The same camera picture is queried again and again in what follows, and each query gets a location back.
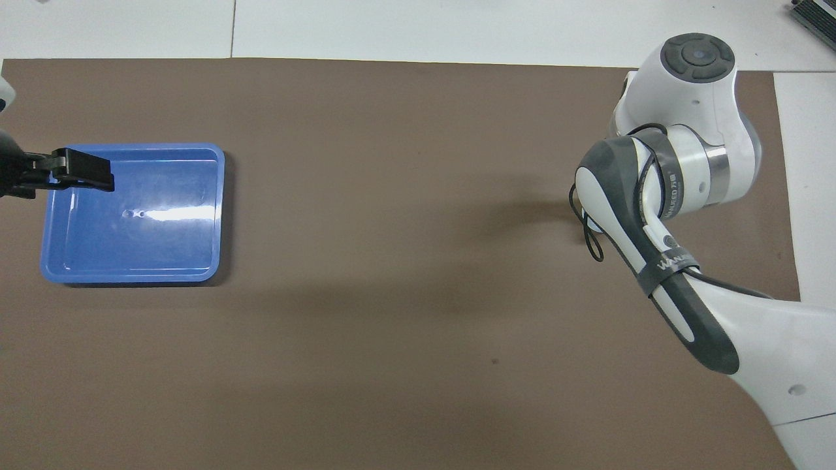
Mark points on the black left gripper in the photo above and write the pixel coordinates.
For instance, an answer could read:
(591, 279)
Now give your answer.
(13, 170)

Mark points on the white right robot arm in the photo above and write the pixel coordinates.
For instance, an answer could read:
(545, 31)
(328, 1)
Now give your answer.
(692, 98)

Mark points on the blue plastic tray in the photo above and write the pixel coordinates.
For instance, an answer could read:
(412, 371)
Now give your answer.
(163, 248)

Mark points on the brown table mat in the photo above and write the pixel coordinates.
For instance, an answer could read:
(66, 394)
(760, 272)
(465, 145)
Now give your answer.
(392, 326)

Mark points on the grey ribbed device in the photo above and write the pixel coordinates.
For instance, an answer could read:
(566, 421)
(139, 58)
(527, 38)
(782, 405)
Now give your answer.
(816, 19)

